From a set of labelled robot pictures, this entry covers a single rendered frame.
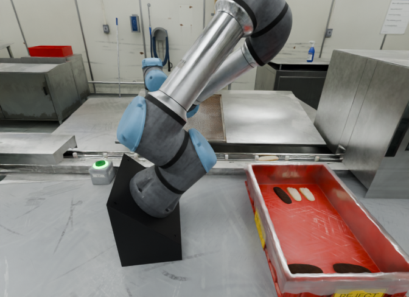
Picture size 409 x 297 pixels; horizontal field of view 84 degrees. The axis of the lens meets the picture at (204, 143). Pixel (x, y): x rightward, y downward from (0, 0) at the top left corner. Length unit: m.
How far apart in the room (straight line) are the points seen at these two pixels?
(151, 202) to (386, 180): 0.85
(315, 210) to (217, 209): 0.35
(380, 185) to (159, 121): 0.86
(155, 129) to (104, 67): 4.58
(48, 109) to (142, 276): 3.27
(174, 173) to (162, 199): 0.08
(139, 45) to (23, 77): 1.99
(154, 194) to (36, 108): 3.35
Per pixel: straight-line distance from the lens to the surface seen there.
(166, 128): 0.52
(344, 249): 0.86
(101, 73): 5.12
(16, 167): 1.27
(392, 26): 5.68
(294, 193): 0.97
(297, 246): 0.80
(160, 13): 4.67
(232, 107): 1.44
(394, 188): 1.13
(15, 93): 3.94
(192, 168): 0.58
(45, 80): 3.64
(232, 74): 0.74
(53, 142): 1.24
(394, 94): 0.99
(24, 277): 0.83
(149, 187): 0.62
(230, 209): 0.86
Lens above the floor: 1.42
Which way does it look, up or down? 28 degrees down
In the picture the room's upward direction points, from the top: 1 degrees clockwise
